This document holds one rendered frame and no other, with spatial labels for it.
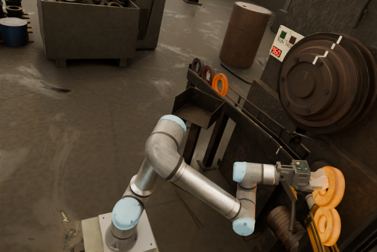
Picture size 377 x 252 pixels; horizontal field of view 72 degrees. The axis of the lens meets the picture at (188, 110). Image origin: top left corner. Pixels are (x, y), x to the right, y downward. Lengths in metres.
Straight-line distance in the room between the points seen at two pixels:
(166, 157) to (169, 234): 1.00
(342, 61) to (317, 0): 0.46
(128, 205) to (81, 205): 0.74
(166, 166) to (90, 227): 0.70
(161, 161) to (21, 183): 1.36
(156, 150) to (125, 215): 0.40
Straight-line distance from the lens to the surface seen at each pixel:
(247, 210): 1.01
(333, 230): 1.24
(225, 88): 1.94
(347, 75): 1.25
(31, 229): 1.87
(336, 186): 1.07
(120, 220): 1.19
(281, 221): 1.47
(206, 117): 1.73
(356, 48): 1.27
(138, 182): 1.21
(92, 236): 1.45
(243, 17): 4.12
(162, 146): 0.89
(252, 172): 1.02
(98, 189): 1.98
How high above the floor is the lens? 1.56
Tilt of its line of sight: 33 degrees down
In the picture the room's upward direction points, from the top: 15 degrees clockwise
